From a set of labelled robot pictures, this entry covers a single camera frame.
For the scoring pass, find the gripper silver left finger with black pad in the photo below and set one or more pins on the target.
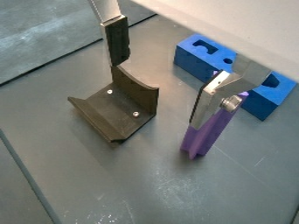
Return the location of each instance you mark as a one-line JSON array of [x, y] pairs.
[[113, 27]]

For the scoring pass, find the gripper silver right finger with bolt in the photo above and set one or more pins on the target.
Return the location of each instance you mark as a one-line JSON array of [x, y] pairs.
[[219, 92]]

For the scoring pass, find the purple star-shaped peg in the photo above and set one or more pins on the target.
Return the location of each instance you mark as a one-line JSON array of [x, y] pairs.
[[199, 139]]

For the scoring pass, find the blue foam shape board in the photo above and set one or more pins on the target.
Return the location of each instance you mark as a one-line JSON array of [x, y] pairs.
[[200, 56]]

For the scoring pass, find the black curved holder bracket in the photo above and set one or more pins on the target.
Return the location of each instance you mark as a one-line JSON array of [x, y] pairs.
[[120, 108]]

